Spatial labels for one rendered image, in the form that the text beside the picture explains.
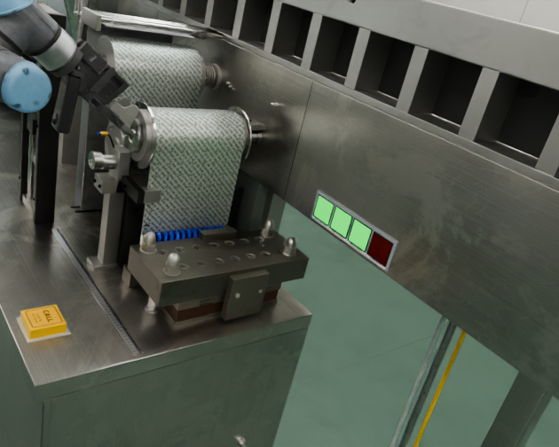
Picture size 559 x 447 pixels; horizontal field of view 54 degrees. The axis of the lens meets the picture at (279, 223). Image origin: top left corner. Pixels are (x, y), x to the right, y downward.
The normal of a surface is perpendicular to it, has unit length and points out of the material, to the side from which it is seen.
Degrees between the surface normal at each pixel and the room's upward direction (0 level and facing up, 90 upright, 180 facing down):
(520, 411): 90
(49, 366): 0
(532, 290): 90
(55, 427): 90
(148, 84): 92
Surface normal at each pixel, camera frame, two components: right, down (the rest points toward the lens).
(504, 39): -0.78, 0.09
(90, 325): 0.22, -0.88
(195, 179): 0.58, 0.46
